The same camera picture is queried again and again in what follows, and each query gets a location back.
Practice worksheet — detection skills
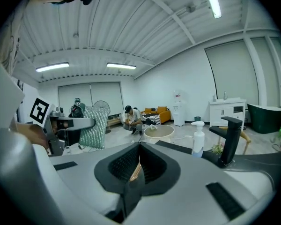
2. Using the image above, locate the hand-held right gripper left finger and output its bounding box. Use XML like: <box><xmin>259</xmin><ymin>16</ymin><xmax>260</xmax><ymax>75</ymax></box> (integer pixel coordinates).
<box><xmin>0</xmin><ymin>127</ymin><xmax>141</xmax><ymax>225</ymax></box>

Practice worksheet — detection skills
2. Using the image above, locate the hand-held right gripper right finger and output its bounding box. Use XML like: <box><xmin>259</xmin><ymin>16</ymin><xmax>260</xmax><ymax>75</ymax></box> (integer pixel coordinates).
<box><xmin>125</xmin><ymin>141</ymin><xmax>272</xmax><ymax>225</ymax></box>

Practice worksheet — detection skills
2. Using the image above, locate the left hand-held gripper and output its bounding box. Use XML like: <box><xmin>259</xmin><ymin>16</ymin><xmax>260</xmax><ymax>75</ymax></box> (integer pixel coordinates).
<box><xmin>29</xmin><ymin>97</ymin><xmax>96</xmax><ymax>156</ymax></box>

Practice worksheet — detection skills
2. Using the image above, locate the person's left forearm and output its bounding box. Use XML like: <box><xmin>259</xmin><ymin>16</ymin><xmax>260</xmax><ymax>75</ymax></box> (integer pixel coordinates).
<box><xmin>14</xmin><ymin>122</ymin><xmax>50</xmax><ymax>151</ymax></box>

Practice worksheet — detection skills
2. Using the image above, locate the low wooden bench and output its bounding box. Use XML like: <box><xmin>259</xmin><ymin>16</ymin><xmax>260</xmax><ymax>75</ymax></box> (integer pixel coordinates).
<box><xmin>107</xmin><ymin>118</ymin><xmax>122</xmax><ymax>128</ymax></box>

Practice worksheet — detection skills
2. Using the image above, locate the small flowering plant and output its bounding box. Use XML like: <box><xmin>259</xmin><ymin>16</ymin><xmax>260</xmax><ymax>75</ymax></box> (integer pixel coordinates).
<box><xmin>212</xmin><ymin>143</ymin><xmax>224</xmax><ymax>155</ymax></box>

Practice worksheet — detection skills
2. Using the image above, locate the white pump soap bottle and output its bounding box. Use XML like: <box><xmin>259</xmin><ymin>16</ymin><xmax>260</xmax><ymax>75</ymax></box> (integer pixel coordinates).
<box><xmin>191</xmin><ymin>120</ymin><xmax>206</xmax><ymax>158</ymax></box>

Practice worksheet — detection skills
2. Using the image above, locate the long ceiling light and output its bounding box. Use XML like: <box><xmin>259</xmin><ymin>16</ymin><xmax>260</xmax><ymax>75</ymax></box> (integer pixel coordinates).
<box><xmin>35</xmin><ymin>62</ymin><xmax>70</xmax><ymax>73</ymax></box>
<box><xmin>201</xmin><ymin>0</ymin><xmax>222</xmax><ymax>19</ymax></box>
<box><xmin>106</xmin><ymin>63</ymin><xmax>137</xmax><ymax>70</ymax></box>

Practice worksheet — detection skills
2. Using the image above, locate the black faucet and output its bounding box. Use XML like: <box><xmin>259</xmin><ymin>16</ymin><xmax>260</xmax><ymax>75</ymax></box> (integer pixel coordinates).
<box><xmin>209</xmin><ymin>116</ymin><xmax>244</xmax><ymax>169</ymax></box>

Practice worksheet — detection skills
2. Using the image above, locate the black sink counter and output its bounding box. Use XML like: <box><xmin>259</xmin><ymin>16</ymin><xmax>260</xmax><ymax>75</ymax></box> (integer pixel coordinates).
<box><xmin>154</xmin><ymin>139</ymin><xmax>281</xmax><ymax>173</ymax></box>

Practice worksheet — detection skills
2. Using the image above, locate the striped black white blanket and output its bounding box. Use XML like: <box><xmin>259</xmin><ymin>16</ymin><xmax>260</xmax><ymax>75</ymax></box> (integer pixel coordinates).
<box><xmin>142</xmin><ymin>112</ymin><xmax>162</xmax><ymax>126</ymax></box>

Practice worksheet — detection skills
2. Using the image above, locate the round white rimmed table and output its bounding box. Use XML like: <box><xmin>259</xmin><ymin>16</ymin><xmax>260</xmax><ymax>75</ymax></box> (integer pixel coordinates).
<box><xmin>143</xmin><ymin>125</ymin><xmax>175</xmax><ymax>143</ymax></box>

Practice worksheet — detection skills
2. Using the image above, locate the yellow sofa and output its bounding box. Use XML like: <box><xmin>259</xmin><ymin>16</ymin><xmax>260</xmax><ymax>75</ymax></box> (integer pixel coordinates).
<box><xmin>140</xmin><ymin>106</ymin><xmax>171</xmax><ymax>124</ymax></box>

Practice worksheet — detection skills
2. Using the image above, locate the white water dispenser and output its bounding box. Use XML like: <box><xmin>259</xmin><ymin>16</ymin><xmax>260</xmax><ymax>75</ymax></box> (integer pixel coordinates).
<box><xmin>172</xmin><ymin>90</ymin><xmax>186</xmax><ymax>127</ymax></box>

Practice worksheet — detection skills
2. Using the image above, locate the white vanity cabinet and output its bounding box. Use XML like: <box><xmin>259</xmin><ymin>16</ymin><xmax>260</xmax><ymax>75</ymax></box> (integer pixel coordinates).
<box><xmin>209</xmin><ymin>97</ymin><xmax>247</xmax><ymax>128</ymax></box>

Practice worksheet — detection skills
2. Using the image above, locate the dark green bathtub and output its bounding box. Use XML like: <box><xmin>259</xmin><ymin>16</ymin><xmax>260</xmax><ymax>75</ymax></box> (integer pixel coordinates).
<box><xmin>247</xmin><ymin>103</ymin><xmax>281</xmax><ymax>135</ymax></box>

